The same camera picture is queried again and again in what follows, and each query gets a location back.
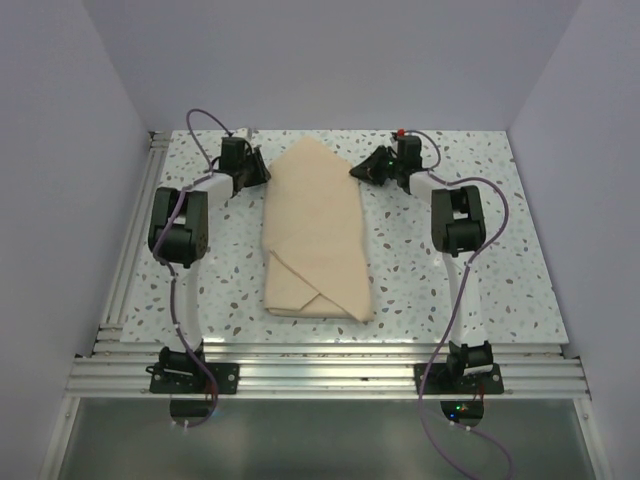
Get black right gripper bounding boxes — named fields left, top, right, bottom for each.
left=350, top=145, right=403, bottom=187

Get beige cloth mat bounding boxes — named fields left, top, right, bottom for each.
left=262, top=137, right=373, bottom=323

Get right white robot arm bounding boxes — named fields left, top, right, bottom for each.
left=350, top=133, right=493, bottom=393

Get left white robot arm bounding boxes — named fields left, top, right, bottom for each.
left=147, top=135, right=271, bottom=393

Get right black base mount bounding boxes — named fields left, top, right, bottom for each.
left=413, top=341, right=505, bottom=395

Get aluminium frame rails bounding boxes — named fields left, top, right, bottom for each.
left=66, top=131, right=589, bottom=399

